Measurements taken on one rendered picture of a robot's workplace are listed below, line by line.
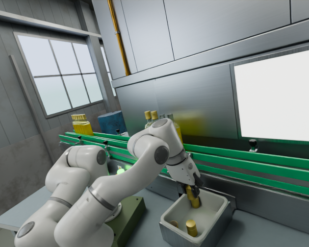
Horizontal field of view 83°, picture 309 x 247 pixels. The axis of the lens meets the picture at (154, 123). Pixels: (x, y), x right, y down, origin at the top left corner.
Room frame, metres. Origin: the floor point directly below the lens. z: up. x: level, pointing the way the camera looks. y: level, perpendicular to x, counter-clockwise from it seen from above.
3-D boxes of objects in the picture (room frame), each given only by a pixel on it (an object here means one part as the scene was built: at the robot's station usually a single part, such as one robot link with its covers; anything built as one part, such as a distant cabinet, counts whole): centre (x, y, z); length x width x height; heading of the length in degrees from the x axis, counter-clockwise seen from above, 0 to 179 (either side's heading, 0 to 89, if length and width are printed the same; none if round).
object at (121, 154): (1.37, 0.54, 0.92); 1.75 x 0.01 x 0.08; 42
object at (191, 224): (0.52, -0.05, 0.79); 0.04 x 0.04 x 0.04
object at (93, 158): (0.67, 0.29, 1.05); 0.13 x 0.10 x 0.16; 67
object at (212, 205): (0.55, -0.07, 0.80); 0.22 x 0.17 x 0.09; 132
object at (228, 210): (0.57, -0.09, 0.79); 0.27 x 0.17 x 0.08; 132
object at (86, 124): (1.69, 0.65, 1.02); 0.06 x 0.06 x 0.28; 42
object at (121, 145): (1.42, 0.48, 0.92); 1.75 x 0.01 x 0.08; 42
